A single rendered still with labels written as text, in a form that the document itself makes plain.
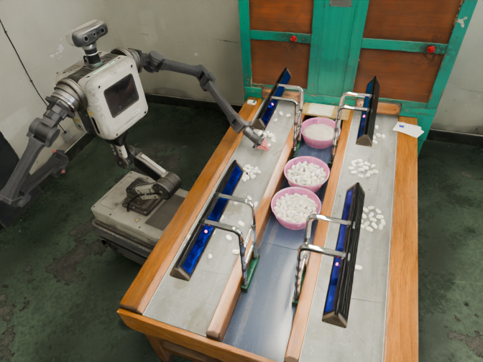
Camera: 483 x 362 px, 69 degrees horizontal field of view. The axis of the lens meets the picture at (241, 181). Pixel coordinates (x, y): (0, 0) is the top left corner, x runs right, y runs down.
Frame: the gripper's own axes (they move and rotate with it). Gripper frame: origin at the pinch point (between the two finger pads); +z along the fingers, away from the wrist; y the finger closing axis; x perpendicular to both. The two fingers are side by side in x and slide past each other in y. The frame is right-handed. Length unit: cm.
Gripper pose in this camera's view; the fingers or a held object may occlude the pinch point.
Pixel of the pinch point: (267, 149)
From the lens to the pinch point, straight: 227.4
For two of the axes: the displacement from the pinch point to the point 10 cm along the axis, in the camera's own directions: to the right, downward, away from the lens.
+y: 3.3, -6.6, 6.7
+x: -5.7, 4.3, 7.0
